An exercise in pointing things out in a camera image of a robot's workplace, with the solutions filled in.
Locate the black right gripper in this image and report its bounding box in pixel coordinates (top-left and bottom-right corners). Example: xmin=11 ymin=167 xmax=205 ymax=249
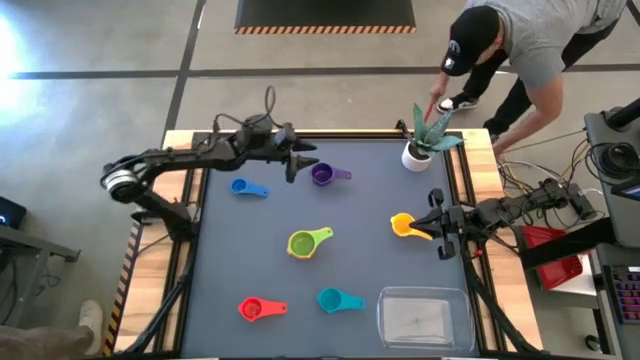
xmin=409 ymin=188 xmax=476 ymax=261

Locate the grey metal stand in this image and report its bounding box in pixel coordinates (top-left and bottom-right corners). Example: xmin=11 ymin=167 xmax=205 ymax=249
xmin=0 ymin=223 xmax=81 ymax=329

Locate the black aluminium table frame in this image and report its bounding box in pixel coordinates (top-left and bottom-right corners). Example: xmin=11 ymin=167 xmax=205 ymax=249
xmin=112 ymin=119 xmax=546 ymax=359

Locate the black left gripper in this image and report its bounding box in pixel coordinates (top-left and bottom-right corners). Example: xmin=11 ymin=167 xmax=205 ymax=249
xmin=234 ymin=115 xmax=320 ymax=184

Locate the green measuring cup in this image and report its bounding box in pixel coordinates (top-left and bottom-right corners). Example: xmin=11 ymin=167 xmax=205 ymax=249
xmin=286 ymin=226 xmax=335 ymax=260

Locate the black pole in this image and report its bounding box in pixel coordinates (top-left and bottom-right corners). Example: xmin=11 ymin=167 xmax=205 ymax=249
xmin=604 ymin=97 xmax=640 ymax=130

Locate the black power strip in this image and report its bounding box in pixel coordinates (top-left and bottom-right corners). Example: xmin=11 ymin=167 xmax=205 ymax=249
xmin=567 ymin=182 xmax=599 ymax=221

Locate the purple measuring cup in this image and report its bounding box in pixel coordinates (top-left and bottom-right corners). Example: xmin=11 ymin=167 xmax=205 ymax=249
xmin=310 ymin=162 xmax=353 ymax=187

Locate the black device with blue light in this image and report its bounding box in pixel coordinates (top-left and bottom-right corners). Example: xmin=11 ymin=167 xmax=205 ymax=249
xmin=0 ymin=195 xmax=28 ymax=230

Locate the blue lit screen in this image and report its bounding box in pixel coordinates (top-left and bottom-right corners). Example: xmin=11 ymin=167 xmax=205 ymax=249
xmin=610 ymin=182 xmax=640 ymax=202

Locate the grey equipment cart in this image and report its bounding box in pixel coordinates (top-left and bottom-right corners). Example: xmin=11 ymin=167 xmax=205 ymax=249
xmin=583 ymin=109 xmax=640 ymax=251

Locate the grey table mat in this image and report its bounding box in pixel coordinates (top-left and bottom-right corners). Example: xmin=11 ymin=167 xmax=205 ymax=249
xmin=180 ymin=137 xmax=481 ymax=359

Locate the snake plant in white pot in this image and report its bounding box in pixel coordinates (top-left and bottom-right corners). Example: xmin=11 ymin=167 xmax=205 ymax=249
xmin=399 ymin=102 xmax=467 ymax=174

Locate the black floor mat striped edge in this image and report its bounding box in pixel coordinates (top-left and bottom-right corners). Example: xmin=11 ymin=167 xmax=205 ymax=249
xmin=233 ymin=0 xmax=418 ymax=36

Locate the person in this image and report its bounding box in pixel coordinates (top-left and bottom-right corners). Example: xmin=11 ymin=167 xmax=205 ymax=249
xmin=428 ymin=0 xmax=630 ymax=157
xmin=0 ymin=298 xmax=105 ymax=360

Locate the backlit keyboard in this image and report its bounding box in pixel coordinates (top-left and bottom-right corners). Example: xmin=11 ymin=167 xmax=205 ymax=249
xmin=602 ymin=264 xmax=640 ymax=326

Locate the red measuring cup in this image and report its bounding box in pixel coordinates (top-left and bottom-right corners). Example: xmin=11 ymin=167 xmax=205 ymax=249
xmin=238 ymin=296 xmax=289 ymax=323

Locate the black angled beam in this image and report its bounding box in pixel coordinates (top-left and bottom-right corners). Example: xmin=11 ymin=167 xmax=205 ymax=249
xmin=519 ymin=216 xmax=617 ymax=271

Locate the light wooden table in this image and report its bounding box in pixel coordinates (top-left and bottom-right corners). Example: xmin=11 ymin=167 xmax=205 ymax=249
xmin=112 ymin=127 xmax=546 ymax=356

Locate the teal measuring cup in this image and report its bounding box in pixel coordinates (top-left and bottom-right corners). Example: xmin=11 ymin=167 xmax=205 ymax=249
xmin=316 ymin=287 xmax=366 ymax=315

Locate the yellow measuring cup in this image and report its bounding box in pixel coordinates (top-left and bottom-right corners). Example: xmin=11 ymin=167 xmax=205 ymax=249
xmin=389 ymin=212 xmax=434 ymax=243

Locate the clear plastic container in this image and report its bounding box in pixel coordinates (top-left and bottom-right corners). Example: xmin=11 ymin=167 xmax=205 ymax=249
xmin=375 ymin=285 xmax=476 ymax=354

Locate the red dustpan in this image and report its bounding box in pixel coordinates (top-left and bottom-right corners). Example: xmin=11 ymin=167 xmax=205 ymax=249
xmin=519 ymin=223 xmax=585 ymax=292

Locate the white board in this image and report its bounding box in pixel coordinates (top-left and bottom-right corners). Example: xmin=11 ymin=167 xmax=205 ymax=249
xmin=549 ymin=252 xmax=600 ymax=297

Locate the coiled black cable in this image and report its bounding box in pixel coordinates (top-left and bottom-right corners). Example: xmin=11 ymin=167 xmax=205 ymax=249
xmin=585 ymin=141 xmax=640 ymax=185

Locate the blue measuring cup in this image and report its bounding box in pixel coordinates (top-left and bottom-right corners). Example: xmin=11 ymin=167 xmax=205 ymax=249
xmin=230 ymin=178 xmax=271 ymax=199

